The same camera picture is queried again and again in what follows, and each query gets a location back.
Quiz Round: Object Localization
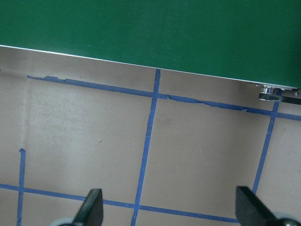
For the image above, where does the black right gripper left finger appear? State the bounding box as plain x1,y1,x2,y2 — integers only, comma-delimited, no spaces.
71,188,103,226

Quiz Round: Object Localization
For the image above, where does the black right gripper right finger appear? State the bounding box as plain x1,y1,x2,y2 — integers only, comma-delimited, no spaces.
235,186,277,226

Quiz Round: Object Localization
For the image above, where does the green conveyor belt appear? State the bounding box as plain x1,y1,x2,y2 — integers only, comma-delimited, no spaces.
0,0,301,88

